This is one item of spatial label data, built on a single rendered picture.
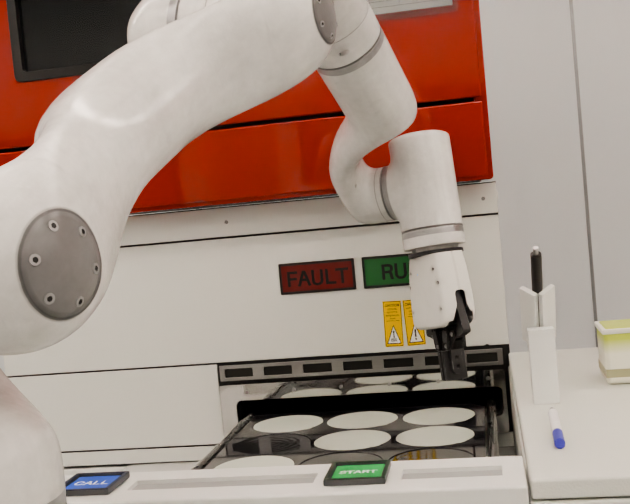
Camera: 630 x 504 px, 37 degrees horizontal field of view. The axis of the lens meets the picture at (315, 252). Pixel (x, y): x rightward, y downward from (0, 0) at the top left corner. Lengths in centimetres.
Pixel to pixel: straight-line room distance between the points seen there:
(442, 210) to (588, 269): 171
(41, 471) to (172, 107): 30
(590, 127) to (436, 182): 170
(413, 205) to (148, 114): 57
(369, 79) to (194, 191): 42
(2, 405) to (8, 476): 6
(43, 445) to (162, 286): 85
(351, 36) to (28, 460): 61
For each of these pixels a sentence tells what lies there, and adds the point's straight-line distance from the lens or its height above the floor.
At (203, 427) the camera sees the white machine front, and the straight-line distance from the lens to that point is 153.
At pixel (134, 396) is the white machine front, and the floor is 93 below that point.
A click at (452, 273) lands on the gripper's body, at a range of 124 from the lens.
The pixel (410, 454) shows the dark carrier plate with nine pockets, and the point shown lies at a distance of 117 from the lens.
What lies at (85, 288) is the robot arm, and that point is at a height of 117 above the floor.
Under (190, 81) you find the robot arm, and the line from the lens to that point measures 81.
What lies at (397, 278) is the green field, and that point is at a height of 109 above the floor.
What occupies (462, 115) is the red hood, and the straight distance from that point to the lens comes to 137.
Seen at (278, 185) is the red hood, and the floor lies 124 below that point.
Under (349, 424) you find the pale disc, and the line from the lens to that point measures 134.
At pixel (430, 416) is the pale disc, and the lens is 135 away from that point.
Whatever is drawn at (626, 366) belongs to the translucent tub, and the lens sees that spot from 118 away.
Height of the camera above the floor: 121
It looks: 3 degrees down
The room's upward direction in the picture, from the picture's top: 5 degrees counter-clockwise
